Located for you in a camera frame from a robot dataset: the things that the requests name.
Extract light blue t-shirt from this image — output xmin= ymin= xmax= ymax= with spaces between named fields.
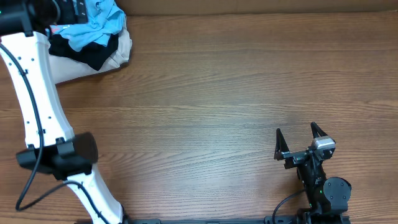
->
xmin=50 ymin=0 xmax=126 ymax=52

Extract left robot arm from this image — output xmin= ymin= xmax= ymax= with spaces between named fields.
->
xmin=1 ymin=1 xmax=129 ymax=223

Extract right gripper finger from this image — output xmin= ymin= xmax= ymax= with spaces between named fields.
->
xmin=310 ymin=122 xmax=327 ymax=138
xmin=274 ymin=128 xmax=290 ymax=161

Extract folded beige garment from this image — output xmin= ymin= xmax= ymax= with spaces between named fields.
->
xmin=49 ymin=23 xmax=132 ymax=83

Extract folded black garment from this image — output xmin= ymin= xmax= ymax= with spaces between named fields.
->
xmin=49 ymin=34 xmax=119 ymax=71

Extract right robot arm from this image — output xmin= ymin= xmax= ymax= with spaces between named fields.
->
xmin=271 ymin=122 xmax=352 ymax=224

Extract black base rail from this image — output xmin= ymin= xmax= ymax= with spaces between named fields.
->
xmin=74 ymin=214 xmax=351 ymax=224

